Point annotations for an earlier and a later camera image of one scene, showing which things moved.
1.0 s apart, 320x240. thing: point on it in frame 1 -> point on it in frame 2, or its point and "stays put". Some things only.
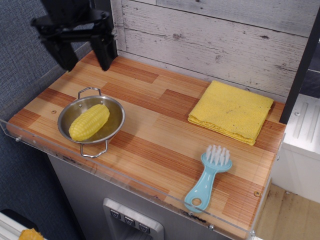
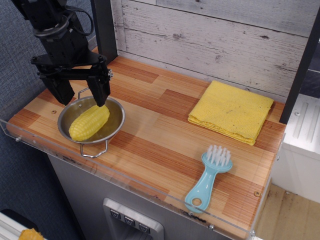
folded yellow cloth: [237, 112] stays put
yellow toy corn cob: [89, 122] stays put
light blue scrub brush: [216, 159] stays put
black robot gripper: [65, 21] -> [69, 57]
